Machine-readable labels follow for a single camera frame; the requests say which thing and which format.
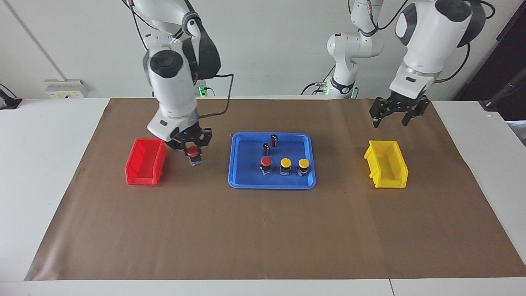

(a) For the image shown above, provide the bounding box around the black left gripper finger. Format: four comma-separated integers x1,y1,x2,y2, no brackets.
369,99,390,128
402,100,431,127

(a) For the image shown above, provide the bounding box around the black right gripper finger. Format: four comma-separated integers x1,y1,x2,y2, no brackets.
164,139,190,157
196,128,213,157

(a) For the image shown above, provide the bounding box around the red plastic bin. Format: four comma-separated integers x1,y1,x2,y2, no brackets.
125,138,168,186

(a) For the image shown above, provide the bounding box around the blue plastic tray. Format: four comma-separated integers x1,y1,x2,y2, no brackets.
228,132,317,190

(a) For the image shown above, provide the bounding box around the yellow plastic bin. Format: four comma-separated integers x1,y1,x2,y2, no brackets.
364,140,409,189

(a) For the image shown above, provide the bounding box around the black stand pole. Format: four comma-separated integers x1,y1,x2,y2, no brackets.
479,68,526,112

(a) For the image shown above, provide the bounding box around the black background panel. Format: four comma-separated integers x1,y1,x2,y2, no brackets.
454,2,526,122

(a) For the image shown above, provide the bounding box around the brown paper table mat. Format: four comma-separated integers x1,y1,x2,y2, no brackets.
25,97,526,281

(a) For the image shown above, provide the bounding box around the black desktop device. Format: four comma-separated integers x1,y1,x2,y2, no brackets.
0,83,22,110

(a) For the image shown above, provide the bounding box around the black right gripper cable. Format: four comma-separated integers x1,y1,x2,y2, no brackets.
193,73,234,120

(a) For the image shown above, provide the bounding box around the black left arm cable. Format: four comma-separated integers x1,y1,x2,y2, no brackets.
348,0,496,83

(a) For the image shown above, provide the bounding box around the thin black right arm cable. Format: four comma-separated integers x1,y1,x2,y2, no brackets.
122,0,148,52

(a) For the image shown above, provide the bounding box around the white wall junction box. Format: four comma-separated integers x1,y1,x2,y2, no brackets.
44,79,89,99

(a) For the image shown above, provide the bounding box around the white wall cable duct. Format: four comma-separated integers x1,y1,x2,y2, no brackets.
4,0,68,81

